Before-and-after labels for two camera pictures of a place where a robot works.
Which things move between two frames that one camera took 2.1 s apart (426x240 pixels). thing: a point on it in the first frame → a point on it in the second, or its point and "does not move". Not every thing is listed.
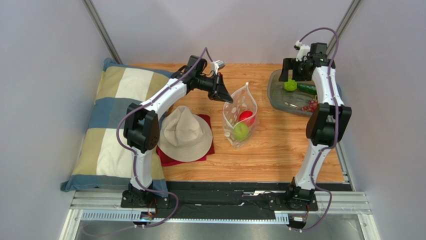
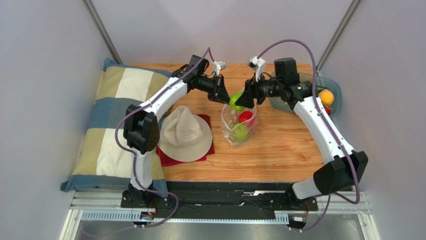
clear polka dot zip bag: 240,117 does not move
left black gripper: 219,90 does not move
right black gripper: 286,69 → 254,90
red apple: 247,117 does not move
